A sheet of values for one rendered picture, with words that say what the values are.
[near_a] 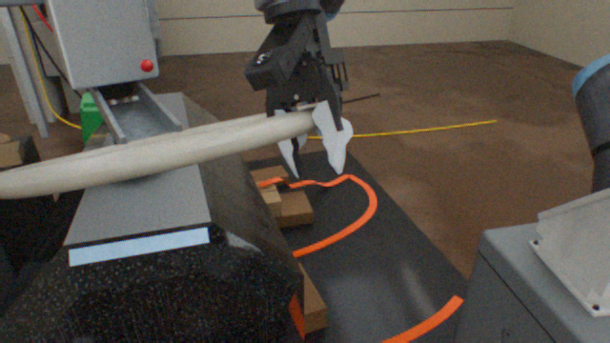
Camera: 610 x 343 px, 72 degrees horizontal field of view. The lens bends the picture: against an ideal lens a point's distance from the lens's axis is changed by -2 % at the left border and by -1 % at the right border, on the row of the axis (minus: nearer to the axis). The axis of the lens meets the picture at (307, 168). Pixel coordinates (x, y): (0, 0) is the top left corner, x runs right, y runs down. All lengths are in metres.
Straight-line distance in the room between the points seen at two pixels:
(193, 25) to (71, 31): 5.21
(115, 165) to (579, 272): 0.87
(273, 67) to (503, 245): 0.80
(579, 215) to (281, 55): 0.72
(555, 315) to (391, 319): 1.10
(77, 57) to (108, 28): 0.10
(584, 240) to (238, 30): 5.77
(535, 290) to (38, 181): 0.90
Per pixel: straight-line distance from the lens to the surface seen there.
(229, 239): 1.13
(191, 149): 0.43
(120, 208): 1.23
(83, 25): 1.18
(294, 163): 0.54
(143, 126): 1.04
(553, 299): 1.01
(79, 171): 0.46
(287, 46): 0.47
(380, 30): 6.80
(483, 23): 7.57
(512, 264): 1.06
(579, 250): 1.01
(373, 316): 1.99
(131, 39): 1.20
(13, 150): 1.80
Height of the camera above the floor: 1.49
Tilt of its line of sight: 29 degrees down
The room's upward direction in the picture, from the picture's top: straight up
